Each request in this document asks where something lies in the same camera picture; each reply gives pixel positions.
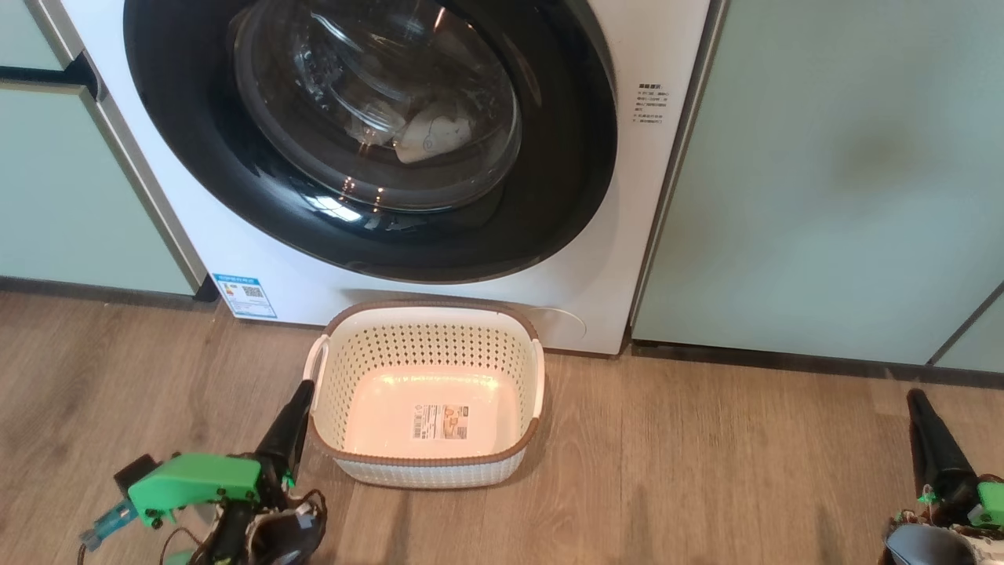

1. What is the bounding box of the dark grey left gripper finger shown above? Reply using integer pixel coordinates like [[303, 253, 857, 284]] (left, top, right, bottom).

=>
[[255, 381, 315, 503]]

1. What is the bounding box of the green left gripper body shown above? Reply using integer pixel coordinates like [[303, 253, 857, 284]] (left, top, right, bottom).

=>
[[128, 452, 264, 528]]

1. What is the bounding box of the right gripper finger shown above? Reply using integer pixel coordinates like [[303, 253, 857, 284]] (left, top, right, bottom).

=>
[[908, 388, 977, 503]]

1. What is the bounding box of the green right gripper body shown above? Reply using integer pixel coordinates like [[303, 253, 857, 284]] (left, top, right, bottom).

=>
[[969, 480, 1004, 527]]

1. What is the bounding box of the black round glass washer door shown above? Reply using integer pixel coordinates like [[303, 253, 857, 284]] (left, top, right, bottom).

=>
[[123, 0, 618, 285]]

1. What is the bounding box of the pale yellow garment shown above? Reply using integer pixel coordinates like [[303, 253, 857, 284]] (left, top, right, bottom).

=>
[[345, 98, 479, 166]]

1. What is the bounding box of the cream perforated laundry basket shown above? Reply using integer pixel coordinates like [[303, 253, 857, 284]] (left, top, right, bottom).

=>
[[304, 300, 546, 490]]

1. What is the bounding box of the faded sticker label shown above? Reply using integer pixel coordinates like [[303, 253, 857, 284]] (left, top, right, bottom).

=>
[[411, 403, 470, 442]]

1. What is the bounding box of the pale green tall cabinet door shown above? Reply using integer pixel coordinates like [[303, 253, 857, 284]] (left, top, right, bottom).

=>
[[631, 0, 1004, 366]]

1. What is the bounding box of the white front-load washing machine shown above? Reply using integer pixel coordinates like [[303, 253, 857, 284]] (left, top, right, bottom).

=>
[[59, 0, 726, 358]]

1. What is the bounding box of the blue energy label sticker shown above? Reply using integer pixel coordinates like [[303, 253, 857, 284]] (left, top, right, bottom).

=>
[[212, 272, 278, 320]]

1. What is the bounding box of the dark cabinet plinth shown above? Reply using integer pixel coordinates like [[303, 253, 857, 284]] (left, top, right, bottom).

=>
[[631, 339, 1004, 389], [0, 275, 220, 311]]

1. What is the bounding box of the round white filter cover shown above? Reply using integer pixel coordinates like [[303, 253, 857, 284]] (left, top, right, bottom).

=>
[[533, 304, 589, 344]]

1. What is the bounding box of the pale green cabinet drawer front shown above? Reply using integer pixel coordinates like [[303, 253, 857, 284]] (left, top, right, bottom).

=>
[[0, 0, 67, 71]]

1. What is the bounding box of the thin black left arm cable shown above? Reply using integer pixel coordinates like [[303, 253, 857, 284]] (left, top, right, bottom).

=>
[[282, 488, 328, 550]]

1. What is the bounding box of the teal camera cable plug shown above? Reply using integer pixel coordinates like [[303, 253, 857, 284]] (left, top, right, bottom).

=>
[[78, 502, 140, 550]]

